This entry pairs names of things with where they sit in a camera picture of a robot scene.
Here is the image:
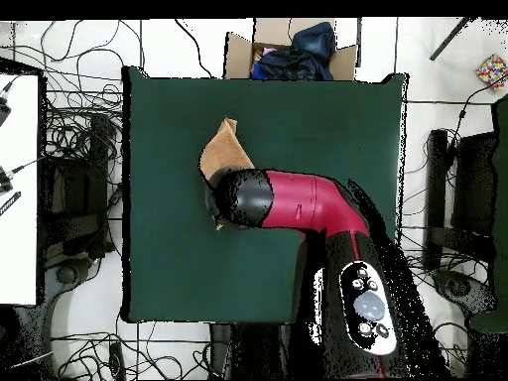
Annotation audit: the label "brown cardboard box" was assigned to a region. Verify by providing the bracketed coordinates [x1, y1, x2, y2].
[223, 17, 360, 82]

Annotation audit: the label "grey caster chair base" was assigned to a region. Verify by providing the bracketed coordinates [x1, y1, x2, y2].
[430, 268, 498, 318]
[11, 256, 102, 378]

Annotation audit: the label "tangled black floor cables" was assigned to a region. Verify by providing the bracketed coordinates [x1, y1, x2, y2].
[51, 313, 223, 380]
[0, 19, 215, 160]
[400, 158, 491, 378]

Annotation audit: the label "black rod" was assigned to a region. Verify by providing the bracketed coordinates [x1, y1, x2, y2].
[429, 17, 474, 63]

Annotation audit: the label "orange terry towel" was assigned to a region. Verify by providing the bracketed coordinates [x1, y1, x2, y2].
[197, 117, 256, 232]

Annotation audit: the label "black power strip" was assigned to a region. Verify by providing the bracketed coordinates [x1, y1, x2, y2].
[108, 341, 127, 380]

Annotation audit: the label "blue jeans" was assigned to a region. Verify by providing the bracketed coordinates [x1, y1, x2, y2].
[292, 21, 338, 64]

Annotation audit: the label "navy blue garment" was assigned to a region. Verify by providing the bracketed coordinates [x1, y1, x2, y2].
[251, 46, 335, 82]

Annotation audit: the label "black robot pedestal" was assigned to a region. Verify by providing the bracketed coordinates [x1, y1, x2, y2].
[209, 322, 330, 380]

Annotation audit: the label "white table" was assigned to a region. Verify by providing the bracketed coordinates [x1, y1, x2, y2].
[0, 59, 45, 307]

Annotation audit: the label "colourful patterned item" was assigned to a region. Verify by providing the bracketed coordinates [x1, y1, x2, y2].
[475, 53, 508, 91]

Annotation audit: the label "dark green covered furniture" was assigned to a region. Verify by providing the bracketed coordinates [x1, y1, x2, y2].
[469, 96, 508, 334]

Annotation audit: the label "dark green table cloth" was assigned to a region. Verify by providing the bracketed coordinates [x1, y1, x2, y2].
[120, 64, 410, 324]

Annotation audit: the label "black equipment stand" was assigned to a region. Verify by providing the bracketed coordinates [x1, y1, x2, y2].
[42, 113, 117, 260]
[424, 128, 498, 272]

